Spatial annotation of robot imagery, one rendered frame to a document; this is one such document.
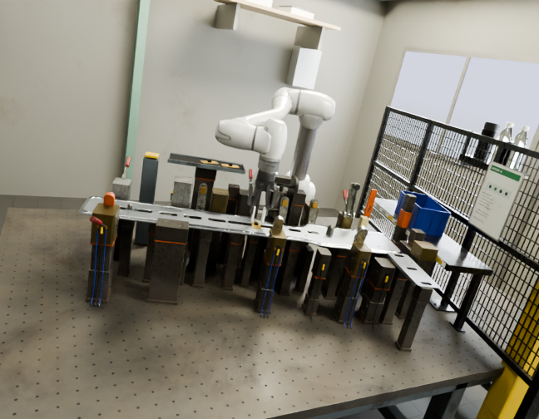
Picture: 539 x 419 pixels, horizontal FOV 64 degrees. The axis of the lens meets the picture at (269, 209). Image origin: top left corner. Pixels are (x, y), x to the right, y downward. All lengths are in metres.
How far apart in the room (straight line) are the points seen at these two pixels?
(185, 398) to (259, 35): 4.09
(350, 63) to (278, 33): 1.03
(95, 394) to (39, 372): 0.18
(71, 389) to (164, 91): 3.64
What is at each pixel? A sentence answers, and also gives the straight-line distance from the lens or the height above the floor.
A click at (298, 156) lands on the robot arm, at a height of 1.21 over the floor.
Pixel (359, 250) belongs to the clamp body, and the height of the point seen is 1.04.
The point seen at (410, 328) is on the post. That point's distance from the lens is 1.84.
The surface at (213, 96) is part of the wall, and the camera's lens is 4.80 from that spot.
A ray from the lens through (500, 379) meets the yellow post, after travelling 2.13.
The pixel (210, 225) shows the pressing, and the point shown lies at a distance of 1.78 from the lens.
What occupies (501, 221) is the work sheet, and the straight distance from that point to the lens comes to 2.09.
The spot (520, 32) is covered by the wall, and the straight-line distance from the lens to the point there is 4.44.
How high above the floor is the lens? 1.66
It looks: 18 degrees down
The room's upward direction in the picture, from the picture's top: 12 degrees clockwise
